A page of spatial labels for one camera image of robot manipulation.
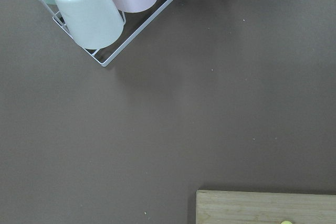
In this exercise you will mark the wooden cutting board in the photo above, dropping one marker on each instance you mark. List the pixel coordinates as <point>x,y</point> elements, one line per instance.
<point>213,206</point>

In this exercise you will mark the white plastic cup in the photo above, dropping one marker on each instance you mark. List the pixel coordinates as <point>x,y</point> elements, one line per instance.
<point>93,24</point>

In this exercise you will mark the yellow plastic knife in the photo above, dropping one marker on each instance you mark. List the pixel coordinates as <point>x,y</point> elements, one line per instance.
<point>286,222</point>

